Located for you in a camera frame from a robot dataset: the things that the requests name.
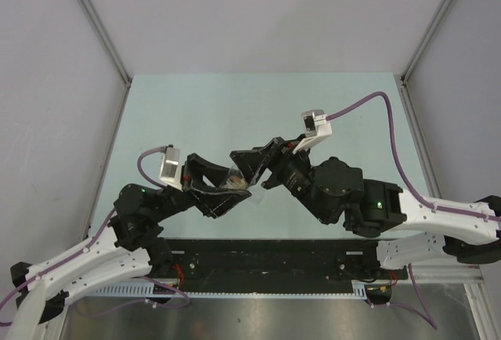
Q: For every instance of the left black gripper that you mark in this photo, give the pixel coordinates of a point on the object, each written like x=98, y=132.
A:
x=211, y=200

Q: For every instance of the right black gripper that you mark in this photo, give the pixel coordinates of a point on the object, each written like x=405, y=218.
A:
x=276, y=156

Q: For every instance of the clear pill bottle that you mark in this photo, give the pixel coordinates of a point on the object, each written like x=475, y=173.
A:
x=234, y=180

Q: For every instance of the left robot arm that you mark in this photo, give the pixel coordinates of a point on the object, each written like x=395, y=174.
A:
x=128, y=243

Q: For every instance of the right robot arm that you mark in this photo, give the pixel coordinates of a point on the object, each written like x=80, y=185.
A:
x=334, y=191

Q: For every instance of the aluminium front beam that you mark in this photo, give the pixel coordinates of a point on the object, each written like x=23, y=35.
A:
x=442, y=273

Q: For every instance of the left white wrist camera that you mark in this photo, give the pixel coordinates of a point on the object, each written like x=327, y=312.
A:
x=170, y=168

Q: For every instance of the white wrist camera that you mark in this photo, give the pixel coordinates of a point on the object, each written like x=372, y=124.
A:
x=317, y=129
x=170, y=168

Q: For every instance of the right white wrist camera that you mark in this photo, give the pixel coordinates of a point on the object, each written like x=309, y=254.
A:
x=317, y=129

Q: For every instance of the left aluminium frame post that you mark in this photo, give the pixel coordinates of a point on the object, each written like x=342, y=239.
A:
x=92, y=15

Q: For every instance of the aluminium frame post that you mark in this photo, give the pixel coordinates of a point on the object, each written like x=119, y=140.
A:
x=92, y=15
x=433, y=27

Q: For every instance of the right aluminium frame post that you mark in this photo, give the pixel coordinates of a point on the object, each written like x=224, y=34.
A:
x=433, y=27

